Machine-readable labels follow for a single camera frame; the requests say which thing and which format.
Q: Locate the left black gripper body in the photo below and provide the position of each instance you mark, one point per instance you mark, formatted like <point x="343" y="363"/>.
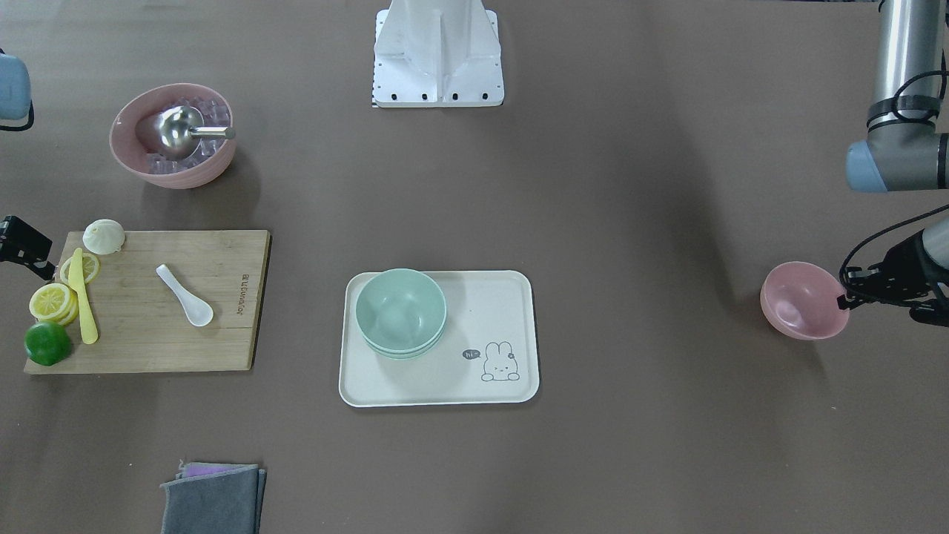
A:
<point x="906" y="268"/>

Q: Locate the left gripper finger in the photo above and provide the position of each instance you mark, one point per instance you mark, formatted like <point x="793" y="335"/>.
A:
<point x="844" y="302"/>

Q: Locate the small pink bowl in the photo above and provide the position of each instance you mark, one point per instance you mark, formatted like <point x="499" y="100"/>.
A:
<point x="800" y="300"/>

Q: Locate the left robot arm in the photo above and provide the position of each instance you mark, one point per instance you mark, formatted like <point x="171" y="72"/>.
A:
<point x="903" y="151"/>

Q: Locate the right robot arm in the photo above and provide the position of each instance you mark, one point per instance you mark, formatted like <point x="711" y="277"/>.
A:
<point x="17" y="110"/>

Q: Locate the lower green bowl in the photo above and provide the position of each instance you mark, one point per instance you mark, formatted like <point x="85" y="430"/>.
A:
<point x="403" y="355"/>

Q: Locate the green bowl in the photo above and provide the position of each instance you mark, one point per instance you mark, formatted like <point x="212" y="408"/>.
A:
<point x="401" y="309"/>
<point x="403" y="355"/>

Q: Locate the top green bowl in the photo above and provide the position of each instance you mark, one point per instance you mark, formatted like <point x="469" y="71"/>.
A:
<point x="401" y="309"/>

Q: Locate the white ceramic spoon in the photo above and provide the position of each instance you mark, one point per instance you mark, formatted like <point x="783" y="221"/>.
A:
<point x="198" y="312"/>

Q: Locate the large pink bowl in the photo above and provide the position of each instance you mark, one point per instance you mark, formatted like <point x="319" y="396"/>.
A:
<point x="127" y="151"/>

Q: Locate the cream rabbit serving tray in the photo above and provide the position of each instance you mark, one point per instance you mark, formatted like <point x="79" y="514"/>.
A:
<point x="487" y="353"/>

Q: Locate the grey folded cloth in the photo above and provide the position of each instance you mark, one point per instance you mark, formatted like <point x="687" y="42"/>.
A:
<point x="229" y="502"/>

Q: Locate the clear ice cubes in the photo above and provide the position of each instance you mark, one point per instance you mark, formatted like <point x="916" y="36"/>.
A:
<point x="214" y="112"/>

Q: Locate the purple cloth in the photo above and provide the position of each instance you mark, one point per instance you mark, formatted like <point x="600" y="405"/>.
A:
<point x="196" y="469"/>

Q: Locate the bamboo cutting board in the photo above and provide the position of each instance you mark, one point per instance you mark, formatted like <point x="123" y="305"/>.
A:
<point x="142" y="327"/>

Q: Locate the metal ice scoop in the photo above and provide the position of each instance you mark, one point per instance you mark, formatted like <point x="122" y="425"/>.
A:
<point x="178" y="131"/>

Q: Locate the white steamed bun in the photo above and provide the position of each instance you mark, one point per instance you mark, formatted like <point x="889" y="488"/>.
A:
<point x="103" y="237"/>

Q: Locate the lower lemon slice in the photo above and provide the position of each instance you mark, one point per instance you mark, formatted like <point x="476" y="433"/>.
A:
<point x="90" y="268"/>

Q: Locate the lemon slice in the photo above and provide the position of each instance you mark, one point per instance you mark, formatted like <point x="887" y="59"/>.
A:
<point x="90" y="268"/>
<point x="54" y="303"/>

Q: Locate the yellow plastic knife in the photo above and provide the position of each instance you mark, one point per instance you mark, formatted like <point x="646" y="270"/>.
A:
<point x="88" y="327"/>

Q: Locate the upper lemon slice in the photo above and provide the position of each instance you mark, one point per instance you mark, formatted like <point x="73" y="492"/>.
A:
<point x="54" y="303"/>

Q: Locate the green lime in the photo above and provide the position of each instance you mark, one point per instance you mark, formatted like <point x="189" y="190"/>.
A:
<point x="47" y="343"/>

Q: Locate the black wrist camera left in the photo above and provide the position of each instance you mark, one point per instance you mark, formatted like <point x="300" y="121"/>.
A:
<point x="930" y="313"/>

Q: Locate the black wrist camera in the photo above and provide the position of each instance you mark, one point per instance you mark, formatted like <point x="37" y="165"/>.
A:
<point x="930" y="313"/>
<point x="23" y="245"/>

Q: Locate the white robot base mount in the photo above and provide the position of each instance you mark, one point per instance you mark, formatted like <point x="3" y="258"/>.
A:
<point x="437" y="54"/>

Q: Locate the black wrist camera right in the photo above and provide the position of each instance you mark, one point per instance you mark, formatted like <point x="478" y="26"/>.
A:
<point x="23" y="245"/>

